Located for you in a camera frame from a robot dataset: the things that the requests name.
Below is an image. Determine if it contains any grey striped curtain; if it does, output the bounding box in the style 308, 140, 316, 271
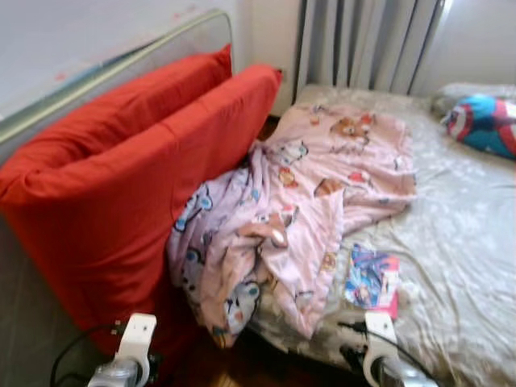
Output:
294, 0, 452, 98

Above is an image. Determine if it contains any blue red shield print pillow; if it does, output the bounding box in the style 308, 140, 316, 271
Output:
442, 94, 516, 160

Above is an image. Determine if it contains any colourful children's book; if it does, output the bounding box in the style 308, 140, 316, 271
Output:
344, 244, 402, 319

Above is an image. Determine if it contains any pink cartoon print blanket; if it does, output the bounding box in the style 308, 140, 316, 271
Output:
167, 103, 418, 349

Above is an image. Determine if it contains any bed with grey floral sheet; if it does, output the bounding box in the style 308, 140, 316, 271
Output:
246, 83, 516, 387

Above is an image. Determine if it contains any grey bed headboard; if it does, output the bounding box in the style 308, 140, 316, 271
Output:
0, 8, 235, 166

